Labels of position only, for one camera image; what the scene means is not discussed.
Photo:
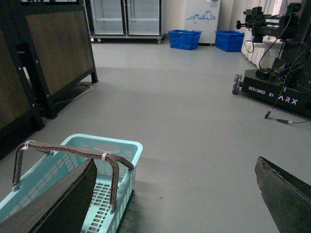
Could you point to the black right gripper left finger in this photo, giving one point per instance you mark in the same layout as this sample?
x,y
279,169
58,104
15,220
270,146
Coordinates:
x,y
60,209

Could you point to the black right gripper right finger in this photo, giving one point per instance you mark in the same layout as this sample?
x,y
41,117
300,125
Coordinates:
x,y
287,198

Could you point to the light blue plastic basket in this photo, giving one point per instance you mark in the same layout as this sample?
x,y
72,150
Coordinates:
x,y
51,168

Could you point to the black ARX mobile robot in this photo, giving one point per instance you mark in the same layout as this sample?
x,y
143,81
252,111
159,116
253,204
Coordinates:
x,y
287,83

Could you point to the dark wooden shelf unit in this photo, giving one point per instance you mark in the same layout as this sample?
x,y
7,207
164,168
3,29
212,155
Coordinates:
x,y
45,49

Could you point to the blue crate right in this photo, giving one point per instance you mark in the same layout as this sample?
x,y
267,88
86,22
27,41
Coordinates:
x,y
229,41

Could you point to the blue crate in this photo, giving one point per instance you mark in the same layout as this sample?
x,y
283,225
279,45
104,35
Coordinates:
x,y
229,41
183,39

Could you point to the blue crate left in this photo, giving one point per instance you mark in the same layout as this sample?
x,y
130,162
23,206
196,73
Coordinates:
x,y
183,39

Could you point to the glass door refrigerator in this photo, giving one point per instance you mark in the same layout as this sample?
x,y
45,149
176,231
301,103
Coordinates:
x,y
125,19

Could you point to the white cabinet with mountain print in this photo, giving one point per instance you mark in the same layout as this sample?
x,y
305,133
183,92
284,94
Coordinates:
x,y
202,15

